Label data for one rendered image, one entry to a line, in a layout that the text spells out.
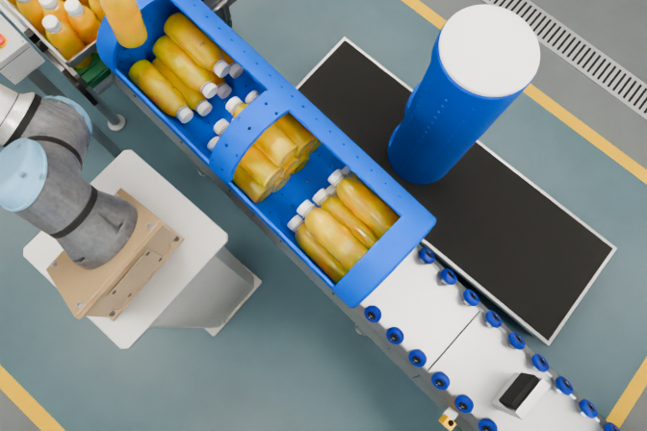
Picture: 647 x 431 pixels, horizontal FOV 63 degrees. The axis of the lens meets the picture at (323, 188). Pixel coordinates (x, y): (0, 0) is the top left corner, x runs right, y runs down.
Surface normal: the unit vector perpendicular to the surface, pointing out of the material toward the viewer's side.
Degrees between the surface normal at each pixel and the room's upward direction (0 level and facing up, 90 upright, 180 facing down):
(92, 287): 41
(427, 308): 0
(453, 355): 0
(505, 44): 0
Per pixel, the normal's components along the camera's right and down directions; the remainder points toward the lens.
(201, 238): 0.04, -0.25
